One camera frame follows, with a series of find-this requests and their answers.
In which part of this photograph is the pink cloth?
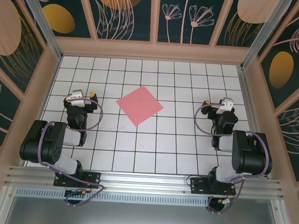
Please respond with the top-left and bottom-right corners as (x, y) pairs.
(114, 84), (165, 129)

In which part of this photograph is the grey metal sheet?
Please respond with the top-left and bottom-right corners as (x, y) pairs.
(0, 181), (295, 224)

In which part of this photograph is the black controller board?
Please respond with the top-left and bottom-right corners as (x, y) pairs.
(65, 187), (93, 199)
(216, 197), (236, 206)

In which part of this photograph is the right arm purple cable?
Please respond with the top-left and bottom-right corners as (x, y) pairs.
(187, 101), (273, 218)

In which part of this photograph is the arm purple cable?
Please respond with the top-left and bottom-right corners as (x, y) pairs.
(35, 95), (112, 209)
(187, 101), (273, 218)

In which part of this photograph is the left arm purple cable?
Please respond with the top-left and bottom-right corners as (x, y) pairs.
(35, 95), (112, 209)

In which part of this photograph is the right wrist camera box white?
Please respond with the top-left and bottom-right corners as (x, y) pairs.
(216, 97), (234, 115)

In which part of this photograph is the aluminium side rail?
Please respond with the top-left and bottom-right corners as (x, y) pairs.
(231, 66), (280, 180)

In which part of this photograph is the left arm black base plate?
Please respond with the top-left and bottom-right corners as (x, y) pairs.
(53, 168), (102, 190)

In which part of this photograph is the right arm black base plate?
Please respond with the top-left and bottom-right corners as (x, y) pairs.
(189, 176), (237, 198)

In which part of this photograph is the aluminium frame post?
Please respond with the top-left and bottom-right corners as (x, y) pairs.
(9, 0), (68, 62)
(239, 0), (294, 75)

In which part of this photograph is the aluminium mounting rail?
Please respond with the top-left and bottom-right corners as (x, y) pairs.
(4, 161), (285, 204)

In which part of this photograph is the slotted grey cable duct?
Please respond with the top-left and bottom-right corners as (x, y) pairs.
(15, 186), (210, 211)

